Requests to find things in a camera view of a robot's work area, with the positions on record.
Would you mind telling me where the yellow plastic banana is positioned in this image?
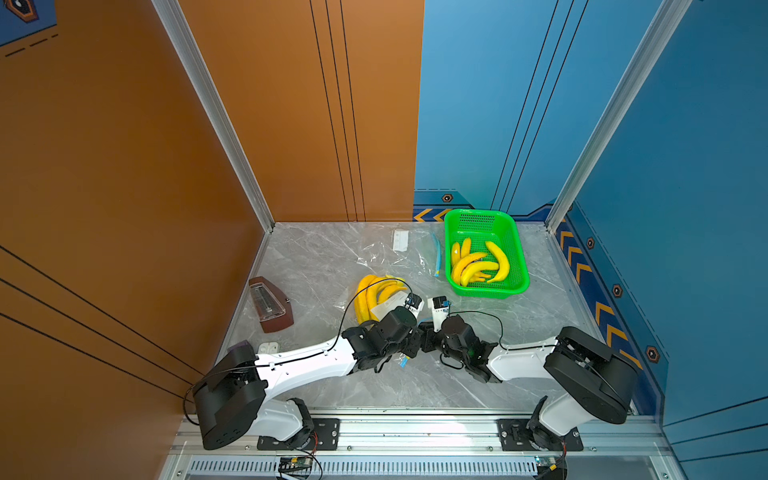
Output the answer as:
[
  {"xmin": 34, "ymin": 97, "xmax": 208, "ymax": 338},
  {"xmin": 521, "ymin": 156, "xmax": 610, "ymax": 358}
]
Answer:
[{"xmin": 451, "ymin": 238, "xmax": 498, "ymax": 286}]

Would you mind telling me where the clear zip bag with bananas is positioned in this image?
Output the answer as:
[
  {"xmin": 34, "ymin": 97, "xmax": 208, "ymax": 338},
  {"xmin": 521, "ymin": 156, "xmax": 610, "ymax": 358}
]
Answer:
[{"xmin": 358, "ymin": 222, "xmax": 446, "ymax": 279}]

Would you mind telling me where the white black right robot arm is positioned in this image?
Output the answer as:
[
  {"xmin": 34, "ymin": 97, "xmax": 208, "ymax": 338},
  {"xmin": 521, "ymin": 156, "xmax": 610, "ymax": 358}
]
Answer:
[{"xmin": 419, "ymin": 315, "xmax": 639, "ymax": 451}]

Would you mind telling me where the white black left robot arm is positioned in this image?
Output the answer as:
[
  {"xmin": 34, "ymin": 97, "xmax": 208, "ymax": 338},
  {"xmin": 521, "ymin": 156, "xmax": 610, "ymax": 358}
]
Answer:
[{"xmin": 191, "ymin": 305, "xmax": 422, "ymax": 450}]

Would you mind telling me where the green plastic perforated basket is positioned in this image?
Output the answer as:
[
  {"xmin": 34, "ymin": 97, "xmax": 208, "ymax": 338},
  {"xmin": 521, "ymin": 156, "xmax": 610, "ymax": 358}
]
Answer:
[{"xmin": 444, "ymin": 209, "xmax": 530, "ymax": 299}]

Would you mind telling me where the white earbuds case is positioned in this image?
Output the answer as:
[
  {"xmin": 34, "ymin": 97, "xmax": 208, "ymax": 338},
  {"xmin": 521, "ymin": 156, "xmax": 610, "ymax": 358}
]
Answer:
[{"xmin": 258, "ymin": 342, "xmax": 280, "ymax": 355}]

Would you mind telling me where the green circuit board left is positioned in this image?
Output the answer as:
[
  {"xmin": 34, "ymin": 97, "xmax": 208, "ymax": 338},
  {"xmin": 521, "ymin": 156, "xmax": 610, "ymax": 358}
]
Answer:
[{"xmin": 277, "ymin": 456, "xmax": 314, "ymax": 477}]

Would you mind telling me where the green circuit board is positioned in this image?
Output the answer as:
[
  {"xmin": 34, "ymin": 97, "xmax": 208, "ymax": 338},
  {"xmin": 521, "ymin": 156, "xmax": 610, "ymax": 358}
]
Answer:
[
  {"xmin": 277, "ymin": 456, "xmax": 314, "ymax": 477},
  {"xmin": 533, "ymin": 456, "xmax": 568, "ymax": 480}
]

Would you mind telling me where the purple small basket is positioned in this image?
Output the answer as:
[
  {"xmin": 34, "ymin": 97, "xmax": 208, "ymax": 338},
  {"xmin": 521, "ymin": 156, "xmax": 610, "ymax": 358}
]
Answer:
[{"xmin": 227, "ymin": 340, "xmax": 252, "ymax": 353}]

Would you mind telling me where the green circuit board right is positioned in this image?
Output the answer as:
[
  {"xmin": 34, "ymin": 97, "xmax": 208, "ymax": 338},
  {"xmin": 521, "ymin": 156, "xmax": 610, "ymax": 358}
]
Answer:
[{"xmin": 533, "ymin": 456, "xmax": 568, "ymax": 480}]

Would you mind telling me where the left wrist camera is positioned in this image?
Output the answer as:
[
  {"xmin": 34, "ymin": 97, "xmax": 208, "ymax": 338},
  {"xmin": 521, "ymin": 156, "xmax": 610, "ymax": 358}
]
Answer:
[{"xmin": 404, "ymin": 293, "xmax": 424, "ymax": 318}]

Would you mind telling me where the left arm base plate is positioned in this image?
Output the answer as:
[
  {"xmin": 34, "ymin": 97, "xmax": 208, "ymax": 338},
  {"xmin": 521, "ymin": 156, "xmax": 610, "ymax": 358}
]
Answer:
[{"xmin": 257, "ymin": 417, "xmax": 341, "ymax": 453}]

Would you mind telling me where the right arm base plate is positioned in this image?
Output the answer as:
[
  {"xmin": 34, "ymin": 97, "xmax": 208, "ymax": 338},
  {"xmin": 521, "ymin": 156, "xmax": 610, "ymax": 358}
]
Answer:
[{"xmin": 496, "ymin": 418, "xmax": 584, "ymax": 453}]

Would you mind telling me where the aluminium front rail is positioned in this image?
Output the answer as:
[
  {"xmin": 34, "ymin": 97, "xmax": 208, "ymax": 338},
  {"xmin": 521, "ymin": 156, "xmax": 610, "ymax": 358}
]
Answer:
[{"xmin": 159, "ymin": 408, "xmax": 686, "ymax": 479}]

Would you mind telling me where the aluminium corner post left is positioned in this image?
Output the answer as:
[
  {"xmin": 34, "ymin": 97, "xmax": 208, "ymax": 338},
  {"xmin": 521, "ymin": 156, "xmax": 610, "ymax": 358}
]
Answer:
[{"xmin": 152, "ymin": 0, "xmax": 275, "ymax": 235}]

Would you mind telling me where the aluminium corner post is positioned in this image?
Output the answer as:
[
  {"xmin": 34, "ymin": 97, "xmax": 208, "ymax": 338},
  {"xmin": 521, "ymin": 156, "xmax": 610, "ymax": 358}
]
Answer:
[
  {"xmin": 545, "ymin": 0, "xmax": 692, "ymax": 234},
  {"xmin": 152, "ymin": 0, "xmax": 275, "ymax": 235}
]

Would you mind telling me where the aluminium corner post right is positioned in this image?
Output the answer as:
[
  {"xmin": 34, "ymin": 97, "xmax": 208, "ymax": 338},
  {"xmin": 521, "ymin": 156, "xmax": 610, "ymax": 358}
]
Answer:
[{"xmin": 545, "ymin": 0, "xmax": 692, "ymax": 234}]

